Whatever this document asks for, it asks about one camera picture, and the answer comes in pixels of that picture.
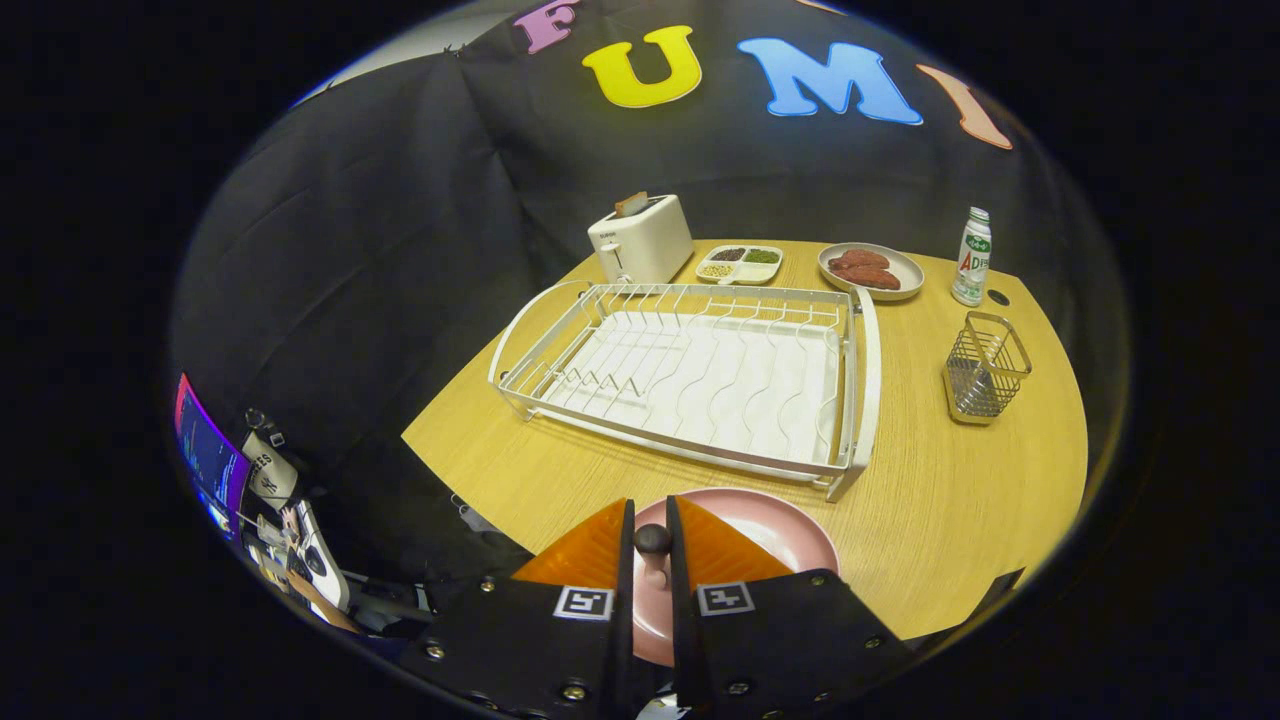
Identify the white toaster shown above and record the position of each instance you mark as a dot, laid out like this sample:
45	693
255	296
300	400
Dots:
645	245

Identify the computer monitor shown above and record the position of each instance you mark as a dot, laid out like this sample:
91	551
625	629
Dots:
210	455

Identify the dark chair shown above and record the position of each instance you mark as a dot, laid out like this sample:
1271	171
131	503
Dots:
1008	590

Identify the pink plate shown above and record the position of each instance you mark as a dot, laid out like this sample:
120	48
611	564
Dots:
770	530

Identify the white bottle with green label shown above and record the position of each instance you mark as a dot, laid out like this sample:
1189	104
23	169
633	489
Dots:
972	260

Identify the white divided seasoning dish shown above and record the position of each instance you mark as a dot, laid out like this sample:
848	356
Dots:
745	272

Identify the bread slice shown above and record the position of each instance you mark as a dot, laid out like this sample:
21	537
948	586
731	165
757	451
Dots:
630	204

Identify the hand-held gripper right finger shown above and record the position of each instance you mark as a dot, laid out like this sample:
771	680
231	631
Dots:
680	650

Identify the white and black gadget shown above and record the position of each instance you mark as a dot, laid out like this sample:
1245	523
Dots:
320	560

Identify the white printed cap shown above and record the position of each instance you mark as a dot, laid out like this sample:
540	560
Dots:
270	470

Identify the white plate with sausages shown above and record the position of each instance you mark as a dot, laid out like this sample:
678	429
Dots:
905	270

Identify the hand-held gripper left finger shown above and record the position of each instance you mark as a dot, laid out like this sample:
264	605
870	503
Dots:
625	650

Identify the black backdrop cloth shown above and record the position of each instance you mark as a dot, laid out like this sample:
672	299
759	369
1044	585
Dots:
380	250

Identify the white drip tray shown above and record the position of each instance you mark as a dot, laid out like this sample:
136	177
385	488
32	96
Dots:
720	390

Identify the red sausage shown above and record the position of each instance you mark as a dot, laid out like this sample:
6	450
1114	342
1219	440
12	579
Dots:
870	277
858	259

